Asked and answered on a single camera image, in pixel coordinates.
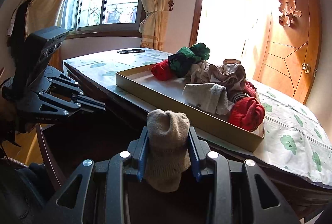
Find green and black sock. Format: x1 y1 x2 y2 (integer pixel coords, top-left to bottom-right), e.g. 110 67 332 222
168 43 211 78

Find hanging laundry outside window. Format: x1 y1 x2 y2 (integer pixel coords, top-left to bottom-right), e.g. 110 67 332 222
104 6 138 24

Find dark wooden table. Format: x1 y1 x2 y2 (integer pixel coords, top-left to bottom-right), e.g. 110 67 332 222
63 62 332 219

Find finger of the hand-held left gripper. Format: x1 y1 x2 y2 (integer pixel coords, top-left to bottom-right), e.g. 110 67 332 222
38 92 107 118
48 75 105 110

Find wooden door frame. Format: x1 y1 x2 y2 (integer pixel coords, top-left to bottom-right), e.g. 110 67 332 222
189 0 275 48

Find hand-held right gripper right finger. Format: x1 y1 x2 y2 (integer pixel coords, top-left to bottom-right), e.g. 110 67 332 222
188 127 301 224

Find paper-cut door ornament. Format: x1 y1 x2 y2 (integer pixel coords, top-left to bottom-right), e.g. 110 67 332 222
278 0 302 27

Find dark hanging clothes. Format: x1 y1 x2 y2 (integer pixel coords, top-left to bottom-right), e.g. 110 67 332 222
6 0 33 45

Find beige knitted sock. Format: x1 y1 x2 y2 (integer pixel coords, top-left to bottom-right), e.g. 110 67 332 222
182 83 235 115
143 109 192 193

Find shallow cardboard box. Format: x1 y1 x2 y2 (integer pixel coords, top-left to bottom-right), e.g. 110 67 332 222
115 63 265 153

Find dark red striped underwear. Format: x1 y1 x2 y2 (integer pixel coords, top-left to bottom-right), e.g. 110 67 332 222
228 80 258 104

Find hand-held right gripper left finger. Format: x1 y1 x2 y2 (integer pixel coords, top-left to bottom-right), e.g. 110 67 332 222
49 127 149 224

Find beige underwear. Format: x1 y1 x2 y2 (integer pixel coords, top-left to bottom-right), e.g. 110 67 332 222
209 59 247 95

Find wooden door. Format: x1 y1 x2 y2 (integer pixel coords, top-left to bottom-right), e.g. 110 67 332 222
253 0 322 105

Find person's dark trousers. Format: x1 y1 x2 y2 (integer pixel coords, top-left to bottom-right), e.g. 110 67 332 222
0 162 65 224

